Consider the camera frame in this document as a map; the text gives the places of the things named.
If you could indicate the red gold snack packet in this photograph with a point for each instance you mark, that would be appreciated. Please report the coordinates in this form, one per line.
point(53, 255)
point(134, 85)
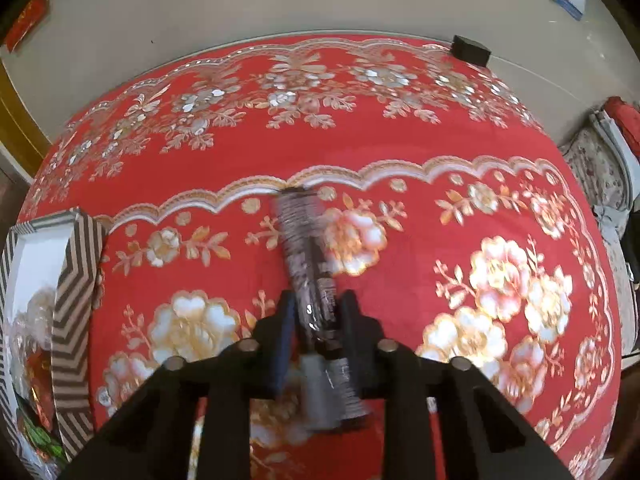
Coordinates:
point(40, 387)

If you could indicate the striped white tray box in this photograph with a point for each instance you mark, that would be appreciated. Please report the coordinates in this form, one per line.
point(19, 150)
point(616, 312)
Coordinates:
point(49, 270)

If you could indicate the clear bag brown snacks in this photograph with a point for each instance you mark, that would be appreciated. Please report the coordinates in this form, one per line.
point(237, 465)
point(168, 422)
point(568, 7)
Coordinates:
point(32, 329)

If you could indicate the dark chocolate bar wrapper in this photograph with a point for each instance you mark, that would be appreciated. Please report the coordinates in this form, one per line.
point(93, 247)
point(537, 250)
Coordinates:
point(329, 401)

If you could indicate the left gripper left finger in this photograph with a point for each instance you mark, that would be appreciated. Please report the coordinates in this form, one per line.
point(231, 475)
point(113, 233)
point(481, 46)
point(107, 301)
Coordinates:
point(150, 436)

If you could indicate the red floral tablecloth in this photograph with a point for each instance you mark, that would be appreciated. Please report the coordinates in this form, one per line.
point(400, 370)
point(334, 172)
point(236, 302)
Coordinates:
point(445, 207)

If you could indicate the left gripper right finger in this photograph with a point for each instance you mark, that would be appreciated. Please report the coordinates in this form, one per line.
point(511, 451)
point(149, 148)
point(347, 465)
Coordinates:
point(441, 420)

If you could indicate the red green foil packet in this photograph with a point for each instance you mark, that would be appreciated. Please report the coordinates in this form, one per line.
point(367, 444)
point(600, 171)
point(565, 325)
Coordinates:
point(45, 446)

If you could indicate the small black box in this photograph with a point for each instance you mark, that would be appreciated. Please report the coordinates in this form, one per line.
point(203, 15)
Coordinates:
point(470, 51)

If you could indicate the red gold wall decoration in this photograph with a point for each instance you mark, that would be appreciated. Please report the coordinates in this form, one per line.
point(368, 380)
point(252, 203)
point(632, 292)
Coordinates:
point(29, 18)

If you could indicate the red cushion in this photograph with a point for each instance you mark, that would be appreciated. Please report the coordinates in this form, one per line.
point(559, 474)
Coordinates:
point(627, 119)

